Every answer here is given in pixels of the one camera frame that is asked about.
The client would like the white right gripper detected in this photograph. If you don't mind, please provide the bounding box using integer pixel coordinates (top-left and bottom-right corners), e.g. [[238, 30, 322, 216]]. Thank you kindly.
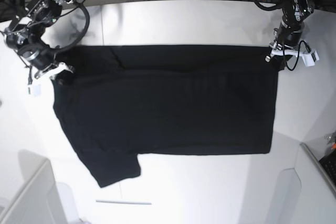
[[34, 62, 75, 86]]

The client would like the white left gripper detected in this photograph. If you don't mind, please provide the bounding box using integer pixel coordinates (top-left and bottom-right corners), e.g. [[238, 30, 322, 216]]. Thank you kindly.
[[265, 40, 312, 72]]

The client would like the black T-shirt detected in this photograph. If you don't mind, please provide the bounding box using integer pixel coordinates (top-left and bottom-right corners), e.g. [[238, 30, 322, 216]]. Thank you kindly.
[[53, 46, 279, 188]]

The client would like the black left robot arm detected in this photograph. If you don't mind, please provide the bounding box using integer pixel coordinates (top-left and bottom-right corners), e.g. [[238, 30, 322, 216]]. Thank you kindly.
[[252, 0, 317, 71]]

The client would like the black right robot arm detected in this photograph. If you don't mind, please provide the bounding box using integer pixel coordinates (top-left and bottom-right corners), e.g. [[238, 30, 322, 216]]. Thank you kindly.
[[2, 0, 90, 84]]

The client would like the black keyboard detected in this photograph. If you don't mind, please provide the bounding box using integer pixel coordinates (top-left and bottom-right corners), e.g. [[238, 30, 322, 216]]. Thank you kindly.
[[319, 150, 336, 184]]

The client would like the left white side panel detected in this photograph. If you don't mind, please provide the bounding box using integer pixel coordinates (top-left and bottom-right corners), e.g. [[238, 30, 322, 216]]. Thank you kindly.
[[1, 159, 68, 223]]

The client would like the white side panel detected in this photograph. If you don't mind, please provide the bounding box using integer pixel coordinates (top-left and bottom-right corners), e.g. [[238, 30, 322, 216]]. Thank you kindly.
[[291, 144, 335, 223], [1, 159, 68, 223]]

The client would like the right white side panel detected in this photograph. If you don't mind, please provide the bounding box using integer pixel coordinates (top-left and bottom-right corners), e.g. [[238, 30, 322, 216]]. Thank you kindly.
[[291, 144, 335, 223]]

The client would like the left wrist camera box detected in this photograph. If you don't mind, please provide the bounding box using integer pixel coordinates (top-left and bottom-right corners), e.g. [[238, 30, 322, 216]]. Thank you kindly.
[[301, 49, 320, 67]]

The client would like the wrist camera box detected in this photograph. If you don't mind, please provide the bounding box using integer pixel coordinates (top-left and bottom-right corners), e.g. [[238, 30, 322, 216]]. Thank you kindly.
[[28, 84, 41, 97], [301, 49, 320, 67]]

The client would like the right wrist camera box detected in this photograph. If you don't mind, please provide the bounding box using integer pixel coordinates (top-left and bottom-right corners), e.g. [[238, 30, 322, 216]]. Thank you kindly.
[[28, 84, 41, 97]]

